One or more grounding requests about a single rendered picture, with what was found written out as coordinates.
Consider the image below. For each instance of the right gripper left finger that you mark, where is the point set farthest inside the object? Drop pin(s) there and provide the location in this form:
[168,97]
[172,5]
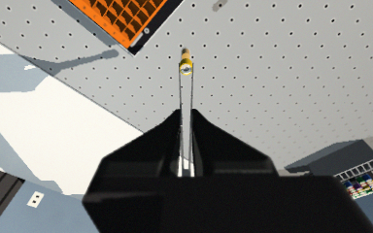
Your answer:
[150,153]

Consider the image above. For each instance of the orange tube rack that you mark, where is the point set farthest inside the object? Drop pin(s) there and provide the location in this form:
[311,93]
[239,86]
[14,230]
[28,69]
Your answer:
[113,15]

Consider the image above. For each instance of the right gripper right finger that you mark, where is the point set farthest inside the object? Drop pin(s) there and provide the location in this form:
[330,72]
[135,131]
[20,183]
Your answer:
[223,154]

